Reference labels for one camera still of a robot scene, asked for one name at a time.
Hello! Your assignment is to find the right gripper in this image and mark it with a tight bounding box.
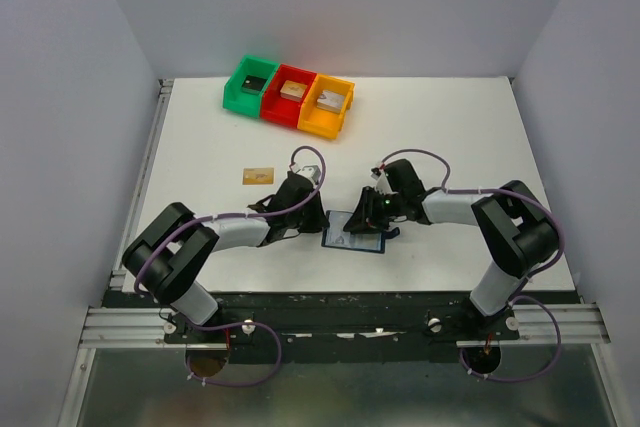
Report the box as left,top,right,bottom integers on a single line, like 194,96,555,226
343,185,406,234

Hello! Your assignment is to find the blue card holder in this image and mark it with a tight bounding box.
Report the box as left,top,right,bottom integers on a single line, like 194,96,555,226
319,210,400,254

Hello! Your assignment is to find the gold credit card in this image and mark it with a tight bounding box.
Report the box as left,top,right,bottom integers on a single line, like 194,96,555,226
242,167,275,185

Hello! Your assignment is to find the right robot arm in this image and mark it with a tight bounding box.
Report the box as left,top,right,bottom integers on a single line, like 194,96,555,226
343,159,562,339

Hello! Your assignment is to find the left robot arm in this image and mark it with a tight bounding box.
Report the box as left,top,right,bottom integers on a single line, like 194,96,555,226
121,165,329,342

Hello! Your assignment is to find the yellow bin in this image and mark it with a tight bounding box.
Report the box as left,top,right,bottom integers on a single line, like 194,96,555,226
296,73,355,140

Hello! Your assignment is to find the grey block in yellow bin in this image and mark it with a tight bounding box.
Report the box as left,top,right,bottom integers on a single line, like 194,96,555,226
317,89,346,113

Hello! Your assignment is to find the red bin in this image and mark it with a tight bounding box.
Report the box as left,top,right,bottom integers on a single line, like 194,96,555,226
260,64,317,129

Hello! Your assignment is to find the tan block in red bin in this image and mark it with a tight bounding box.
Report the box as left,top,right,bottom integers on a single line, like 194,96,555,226
280,80,307,101

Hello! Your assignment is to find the green bin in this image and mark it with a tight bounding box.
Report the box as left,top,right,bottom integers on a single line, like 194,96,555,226
223,55,280,118

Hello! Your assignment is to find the dark block in green bin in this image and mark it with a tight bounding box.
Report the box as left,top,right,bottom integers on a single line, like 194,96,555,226
241,75,266,95

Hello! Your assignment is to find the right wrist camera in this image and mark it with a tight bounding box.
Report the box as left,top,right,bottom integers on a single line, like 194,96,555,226
371,163,393,195

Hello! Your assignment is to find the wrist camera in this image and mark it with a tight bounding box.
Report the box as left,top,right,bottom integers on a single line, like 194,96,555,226
371,163,393,195
290,163,322,187

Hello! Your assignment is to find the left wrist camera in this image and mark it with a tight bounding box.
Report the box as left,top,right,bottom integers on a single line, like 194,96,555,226
290,163,322,187

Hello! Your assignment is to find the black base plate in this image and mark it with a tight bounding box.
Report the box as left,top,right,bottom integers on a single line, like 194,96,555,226
164,292,519,364

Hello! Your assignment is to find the aluminium rail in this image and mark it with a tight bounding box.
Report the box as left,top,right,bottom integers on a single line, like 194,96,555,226
79,308,170,349

